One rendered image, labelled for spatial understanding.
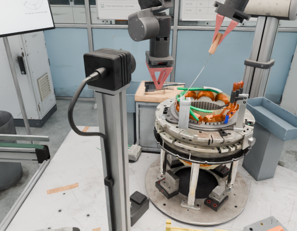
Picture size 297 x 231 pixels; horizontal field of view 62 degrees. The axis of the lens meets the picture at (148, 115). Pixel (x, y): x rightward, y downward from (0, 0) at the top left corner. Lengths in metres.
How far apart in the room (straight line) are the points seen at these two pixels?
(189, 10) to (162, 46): 2.28
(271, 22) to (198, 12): 1.86
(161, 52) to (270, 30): 0.60
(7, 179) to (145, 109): 1.53
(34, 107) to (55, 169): 1.93
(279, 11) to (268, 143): 0.51
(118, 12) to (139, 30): 2.37
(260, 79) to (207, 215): 0.65
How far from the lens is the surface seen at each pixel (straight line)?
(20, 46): 2.82
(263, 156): 1.04
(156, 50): 0.70
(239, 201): 0.97
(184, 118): 0.72
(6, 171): 2.27
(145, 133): 1.11
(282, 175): 1.18
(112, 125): 0.32
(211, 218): 0.89
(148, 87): 0.74
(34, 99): 2.97
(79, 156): 1.18
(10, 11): 1.51
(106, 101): 0.32
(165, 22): 0.69
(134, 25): 0.64
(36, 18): 1.59
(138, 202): 0.86
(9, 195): 2.31
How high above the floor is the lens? 1.47
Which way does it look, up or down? 28 degrees down
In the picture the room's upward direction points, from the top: 1 degrees clockwise
